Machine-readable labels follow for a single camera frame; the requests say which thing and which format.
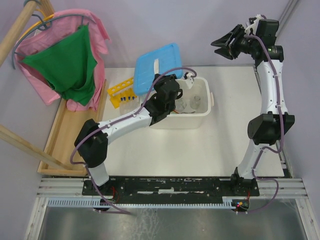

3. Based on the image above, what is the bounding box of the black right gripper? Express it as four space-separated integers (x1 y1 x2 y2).
210 23 259 61

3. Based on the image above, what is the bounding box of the round glass flask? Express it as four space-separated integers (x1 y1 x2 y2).
175 98 187 114

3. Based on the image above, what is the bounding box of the white plastic bin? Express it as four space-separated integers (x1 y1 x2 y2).
151 77 214 130

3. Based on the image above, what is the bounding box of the small glass bottle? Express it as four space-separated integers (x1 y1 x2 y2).
189 95 201 110

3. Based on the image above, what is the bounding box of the yellow test tube rack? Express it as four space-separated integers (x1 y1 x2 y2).
107 77 137 109

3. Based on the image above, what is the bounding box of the blue plastic tray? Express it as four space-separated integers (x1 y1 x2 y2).
133 43 182 96

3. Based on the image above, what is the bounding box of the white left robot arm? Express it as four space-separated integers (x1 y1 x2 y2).
72 61 197 195

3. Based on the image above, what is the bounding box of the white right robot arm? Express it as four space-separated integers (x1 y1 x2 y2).
211 14 295 196

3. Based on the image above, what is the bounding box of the black mounting plate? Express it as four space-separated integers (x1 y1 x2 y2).
82 176 260 205

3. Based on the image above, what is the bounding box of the green cloth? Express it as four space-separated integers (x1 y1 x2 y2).
22 25 97 106

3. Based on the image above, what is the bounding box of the pink shirt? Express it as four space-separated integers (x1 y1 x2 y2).
14 9 110 112

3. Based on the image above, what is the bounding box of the yellow clothes hanger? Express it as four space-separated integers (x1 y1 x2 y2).
23 8 54 35

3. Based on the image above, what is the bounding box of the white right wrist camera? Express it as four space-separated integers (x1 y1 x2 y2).
244 14 267 35

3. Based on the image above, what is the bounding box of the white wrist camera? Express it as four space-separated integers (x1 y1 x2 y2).
244 14 267 35
183 72 195 89

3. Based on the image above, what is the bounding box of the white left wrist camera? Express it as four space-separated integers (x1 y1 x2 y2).
183 72 195 89

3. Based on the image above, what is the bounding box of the white slotted cable duct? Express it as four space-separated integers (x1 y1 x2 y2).
47 197 241 208

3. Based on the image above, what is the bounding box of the aluminium frame rail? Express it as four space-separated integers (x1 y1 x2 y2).
254 0 309 201

